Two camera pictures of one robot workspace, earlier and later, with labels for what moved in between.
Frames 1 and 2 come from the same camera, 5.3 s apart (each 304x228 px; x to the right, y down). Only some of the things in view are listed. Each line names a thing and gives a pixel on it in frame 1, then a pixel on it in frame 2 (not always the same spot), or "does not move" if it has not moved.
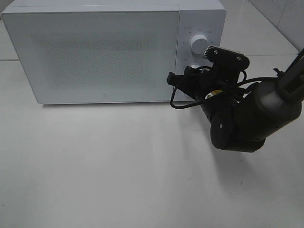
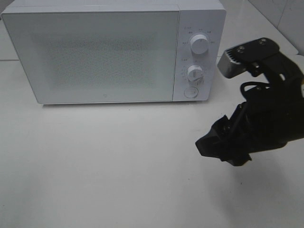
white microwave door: [98, 57] does not move
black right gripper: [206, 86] to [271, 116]
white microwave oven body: [112, 51] does not move
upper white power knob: [198, 43] does not move
